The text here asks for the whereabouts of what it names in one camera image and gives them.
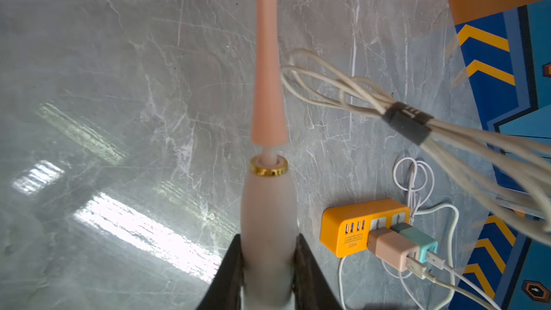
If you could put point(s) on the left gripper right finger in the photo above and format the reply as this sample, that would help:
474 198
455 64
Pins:
311 290

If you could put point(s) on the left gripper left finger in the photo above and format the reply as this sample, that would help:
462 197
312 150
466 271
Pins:
225 290

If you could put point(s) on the orange power strip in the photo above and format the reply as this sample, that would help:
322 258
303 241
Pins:
345 229

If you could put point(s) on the white electric toothbrush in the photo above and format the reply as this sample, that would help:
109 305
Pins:
268 218

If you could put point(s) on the pink charger adapter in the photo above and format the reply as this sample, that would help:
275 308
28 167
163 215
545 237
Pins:
392 248

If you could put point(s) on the teal charger adapter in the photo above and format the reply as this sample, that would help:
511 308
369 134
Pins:
424 241

